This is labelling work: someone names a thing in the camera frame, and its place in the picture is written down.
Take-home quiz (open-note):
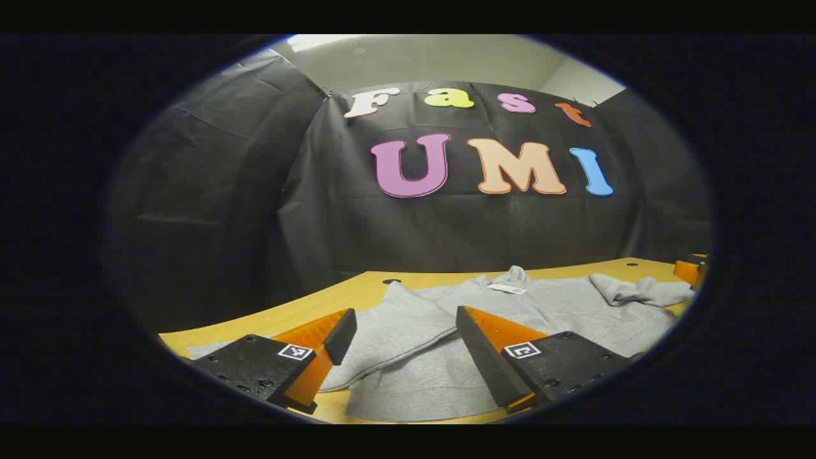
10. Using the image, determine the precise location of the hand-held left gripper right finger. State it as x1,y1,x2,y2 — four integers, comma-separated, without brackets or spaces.
456,305,633,416

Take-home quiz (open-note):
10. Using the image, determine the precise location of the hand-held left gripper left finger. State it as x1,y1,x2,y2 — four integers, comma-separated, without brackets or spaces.
190,308,358,416

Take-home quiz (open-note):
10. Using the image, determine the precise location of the grey sweatshirt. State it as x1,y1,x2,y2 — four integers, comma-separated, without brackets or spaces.
185,265,697,423

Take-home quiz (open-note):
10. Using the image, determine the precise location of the black backdrop cloth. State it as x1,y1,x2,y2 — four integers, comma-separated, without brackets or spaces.
105,48,713,335

